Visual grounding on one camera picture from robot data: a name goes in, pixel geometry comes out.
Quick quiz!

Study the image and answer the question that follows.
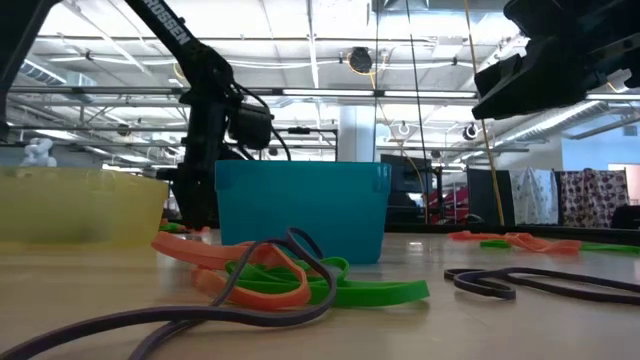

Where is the white patterned cloth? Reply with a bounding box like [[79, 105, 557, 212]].
[[508, 166, 560, 226]]

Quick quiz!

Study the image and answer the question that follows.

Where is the red storage cart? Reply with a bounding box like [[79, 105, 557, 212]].
[[428, 186, 470, 225]]

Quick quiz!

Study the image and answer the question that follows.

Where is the black partition panel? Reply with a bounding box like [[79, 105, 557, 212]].
[[466, 168, 512, 227]]

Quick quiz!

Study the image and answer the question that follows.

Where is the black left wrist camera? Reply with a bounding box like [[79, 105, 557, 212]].
[[227, 102, 275, 151]]

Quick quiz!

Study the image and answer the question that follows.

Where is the blue plastic basket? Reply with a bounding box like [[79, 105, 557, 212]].
[[214, 159, 393, 265]]

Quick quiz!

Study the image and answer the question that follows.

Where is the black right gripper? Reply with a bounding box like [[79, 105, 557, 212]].
[[472, 0, 640, 121]]

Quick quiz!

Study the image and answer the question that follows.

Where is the yellow cable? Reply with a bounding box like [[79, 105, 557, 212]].
[[463, 0, 506, 226]]

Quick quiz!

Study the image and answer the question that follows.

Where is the white column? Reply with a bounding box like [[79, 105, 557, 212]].
[[339, 104, 378, 163]]

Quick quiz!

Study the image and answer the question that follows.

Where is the dark floral cloth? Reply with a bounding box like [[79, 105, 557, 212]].
[[558, 168, 630, 230]]

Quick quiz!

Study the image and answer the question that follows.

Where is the rubber band pile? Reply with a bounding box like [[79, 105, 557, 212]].
[[443, 266, 640, 307]]

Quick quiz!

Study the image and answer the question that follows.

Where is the yellow plastic basket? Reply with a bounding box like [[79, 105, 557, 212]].
[[0, 165, 170, 246]]

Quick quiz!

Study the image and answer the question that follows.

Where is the black office chair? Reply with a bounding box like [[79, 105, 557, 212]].
[[610, 204, 640, 230]]

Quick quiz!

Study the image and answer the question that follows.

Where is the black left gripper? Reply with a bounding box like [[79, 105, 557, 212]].
[[169, 89, 239, 232]]

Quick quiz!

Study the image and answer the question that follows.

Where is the long tube light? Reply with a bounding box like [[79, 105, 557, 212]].
[[282, 88, 477, 99]]

